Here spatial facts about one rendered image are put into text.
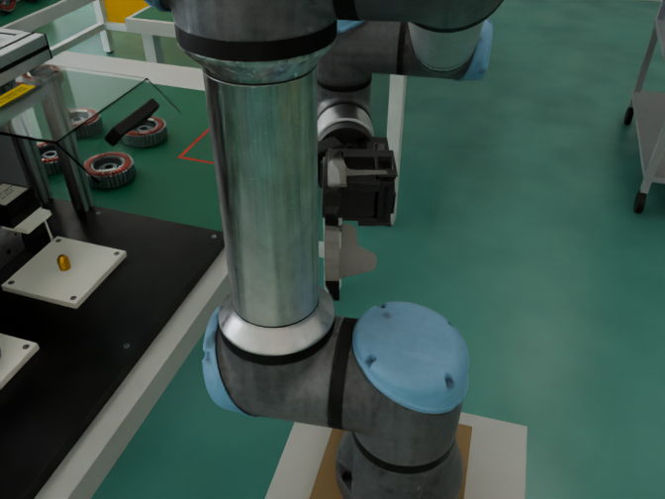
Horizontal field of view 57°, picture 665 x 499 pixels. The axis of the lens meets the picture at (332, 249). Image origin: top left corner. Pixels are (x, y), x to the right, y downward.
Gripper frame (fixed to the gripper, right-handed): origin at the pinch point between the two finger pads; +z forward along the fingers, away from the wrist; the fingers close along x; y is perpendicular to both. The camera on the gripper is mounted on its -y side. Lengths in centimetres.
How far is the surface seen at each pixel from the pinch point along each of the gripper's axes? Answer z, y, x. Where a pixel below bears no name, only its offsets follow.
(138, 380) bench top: -11.6, -27.8, 36.4
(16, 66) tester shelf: -52, -51, 5
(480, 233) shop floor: -146, 68, 113
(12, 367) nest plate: -12, -46, 34
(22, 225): -34, -50, 25
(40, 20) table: -192, -106, 49
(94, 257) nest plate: -38, -41, 34
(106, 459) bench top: 0.4, -29.8, 38.4
